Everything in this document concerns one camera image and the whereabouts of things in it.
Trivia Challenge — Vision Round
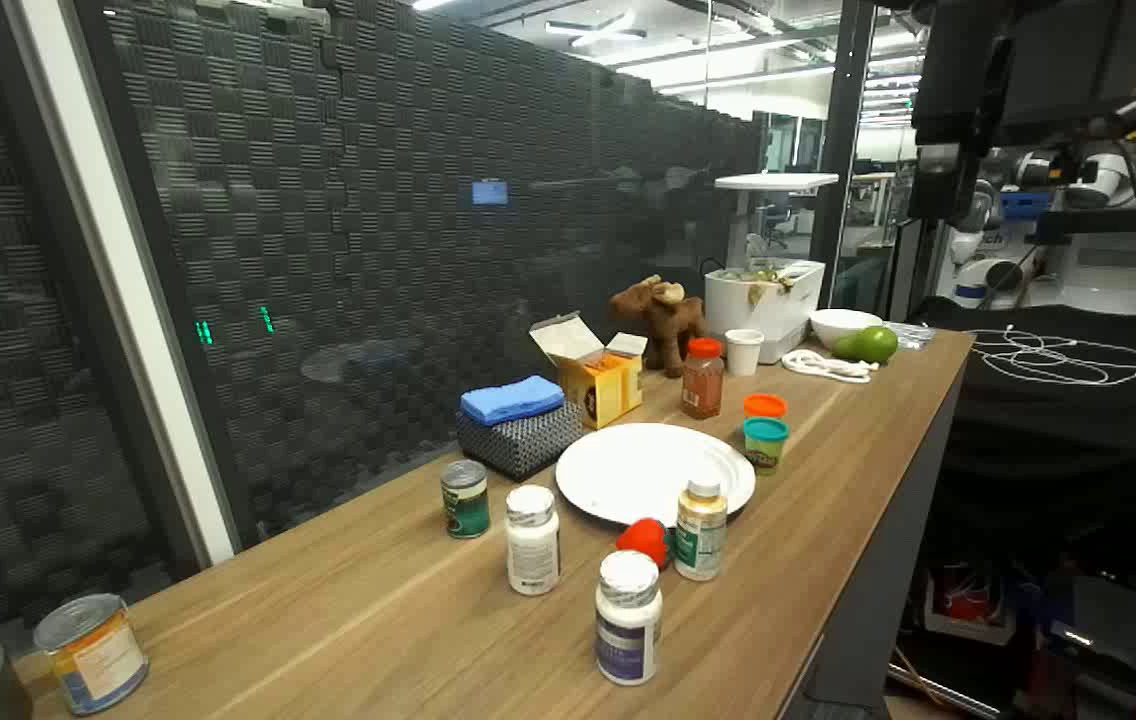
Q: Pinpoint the white pill bottle silver cap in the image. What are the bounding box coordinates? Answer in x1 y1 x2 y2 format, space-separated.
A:
503 484 561 596

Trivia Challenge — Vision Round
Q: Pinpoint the small green label bottle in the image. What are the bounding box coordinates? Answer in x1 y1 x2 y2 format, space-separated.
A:
439 459 487 537

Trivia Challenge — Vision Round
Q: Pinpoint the clear bottle green label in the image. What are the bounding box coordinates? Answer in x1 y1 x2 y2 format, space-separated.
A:
670 481 726 578

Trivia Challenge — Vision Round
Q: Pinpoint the white bottle blue label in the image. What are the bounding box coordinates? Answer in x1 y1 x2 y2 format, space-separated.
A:
596 552 663 684

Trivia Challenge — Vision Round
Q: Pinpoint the yellow open cardboard box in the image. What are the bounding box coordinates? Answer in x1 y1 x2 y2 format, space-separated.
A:
528 311 641 426

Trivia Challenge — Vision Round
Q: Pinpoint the blue sponge cloth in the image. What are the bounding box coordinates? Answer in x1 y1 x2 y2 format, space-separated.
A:
460 375 562 426

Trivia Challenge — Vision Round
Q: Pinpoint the brown plush moose toy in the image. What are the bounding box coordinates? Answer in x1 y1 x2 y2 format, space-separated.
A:
607 277 705 375

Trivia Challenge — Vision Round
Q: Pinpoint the white paper plate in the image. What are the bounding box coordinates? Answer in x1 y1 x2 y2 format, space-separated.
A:
555 422 754 525

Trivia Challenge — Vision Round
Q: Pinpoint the amber spice bottle red cap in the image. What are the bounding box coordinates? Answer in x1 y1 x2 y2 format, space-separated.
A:
678 337 724 415

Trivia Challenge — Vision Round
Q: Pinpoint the white paper cup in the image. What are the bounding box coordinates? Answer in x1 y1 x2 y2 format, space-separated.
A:
724 327 762 375

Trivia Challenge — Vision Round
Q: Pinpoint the orange lid play-doh tub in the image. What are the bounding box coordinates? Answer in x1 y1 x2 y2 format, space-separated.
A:
742 391 786 421

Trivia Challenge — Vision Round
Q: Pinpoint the teal lid play-doh tub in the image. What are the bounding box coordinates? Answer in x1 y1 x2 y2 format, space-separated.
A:
738 421 786 466

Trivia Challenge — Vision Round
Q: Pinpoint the white bucket container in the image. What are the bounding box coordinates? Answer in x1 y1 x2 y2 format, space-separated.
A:
705 259 824 365

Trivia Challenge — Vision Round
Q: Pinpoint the white bowl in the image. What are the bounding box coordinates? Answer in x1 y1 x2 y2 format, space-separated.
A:
809 309 874 351

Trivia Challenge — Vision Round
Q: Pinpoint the white cloth on table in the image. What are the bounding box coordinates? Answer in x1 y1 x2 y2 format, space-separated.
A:
781 348 880 384

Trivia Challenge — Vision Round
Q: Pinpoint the green apple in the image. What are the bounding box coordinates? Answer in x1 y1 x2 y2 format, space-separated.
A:
837 323 901 365

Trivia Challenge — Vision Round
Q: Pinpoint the tin can orange label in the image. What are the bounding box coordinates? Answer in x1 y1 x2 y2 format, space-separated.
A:
33 593 146 715

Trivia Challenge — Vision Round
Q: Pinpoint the white coiled cable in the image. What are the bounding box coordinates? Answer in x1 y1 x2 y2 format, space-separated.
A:
967 318 1136 391

